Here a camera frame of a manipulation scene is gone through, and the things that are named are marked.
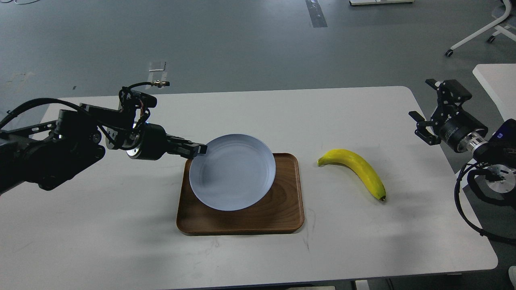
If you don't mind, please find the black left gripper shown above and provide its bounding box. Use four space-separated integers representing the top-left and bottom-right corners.
127 123 208 160

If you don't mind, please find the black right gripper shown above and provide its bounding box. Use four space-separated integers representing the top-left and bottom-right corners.
408 79 488 153

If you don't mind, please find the light blue plate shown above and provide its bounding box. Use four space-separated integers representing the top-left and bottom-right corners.
189 134 276 211

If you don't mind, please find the yellow banana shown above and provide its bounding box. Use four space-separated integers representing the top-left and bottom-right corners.
316 149 387 201

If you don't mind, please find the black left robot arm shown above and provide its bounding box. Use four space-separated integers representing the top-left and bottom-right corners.
0 80 208 193

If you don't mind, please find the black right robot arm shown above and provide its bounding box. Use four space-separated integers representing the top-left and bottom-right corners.
409 79 515 206

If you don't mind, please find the white side table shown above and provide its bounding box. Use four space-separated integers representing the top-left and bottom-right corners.
472 64 516 120

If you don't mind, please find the white wheeled chair base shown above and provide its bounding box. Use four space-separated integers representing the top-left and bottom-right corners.
443 0 516 58

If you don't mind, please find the brown wooden tray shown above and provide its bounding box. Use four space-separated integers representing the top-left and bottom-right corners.
176 153 304 236

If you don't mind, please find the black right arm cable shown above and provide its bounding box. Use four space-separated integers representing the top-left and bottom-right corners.
454 161 516 246

